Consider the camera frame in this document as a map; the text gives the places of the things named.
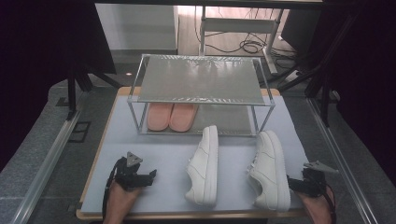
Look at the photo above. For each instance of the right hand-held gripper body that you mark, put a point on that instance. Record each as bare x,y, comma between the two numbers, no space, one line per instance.
311,183

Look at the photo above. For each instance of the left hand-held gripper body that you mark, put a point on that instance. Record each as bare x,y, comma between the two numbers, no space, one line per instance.
130,179

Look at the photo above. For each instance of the white panel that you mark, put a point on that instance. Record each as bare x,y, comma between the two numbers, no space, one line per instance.
137,28

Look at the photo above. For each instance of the person's left hand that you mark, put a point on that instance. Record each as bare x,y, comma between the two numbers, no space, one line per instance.
124,196

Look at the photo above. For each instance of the metal shoe rack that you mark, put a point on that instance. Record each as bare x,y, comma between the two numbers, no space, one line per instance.
199,81

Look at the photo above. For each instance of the dark monitor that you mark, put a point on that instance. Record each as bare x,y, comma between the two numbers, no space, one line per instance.
302,28

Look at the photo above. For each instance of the black metal stand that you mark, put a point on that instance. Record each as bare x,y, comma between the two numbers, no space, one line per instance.
72,93
325,102

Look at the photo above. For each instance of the white sneaker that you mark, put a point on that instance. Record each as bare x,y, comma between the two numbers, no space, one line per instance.
271,174
202,168

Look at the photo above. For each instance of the aluminium floor rail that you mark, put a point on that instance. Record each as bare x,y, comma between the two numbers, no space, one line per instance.
46,168
342,161

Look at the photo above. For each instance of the white desk frame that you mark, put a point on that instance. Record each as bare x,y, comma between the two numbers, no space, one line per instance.
236,25

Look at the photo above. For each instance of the person's right hand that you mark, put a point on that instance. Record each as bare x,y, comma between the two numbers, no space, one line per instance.
314,205

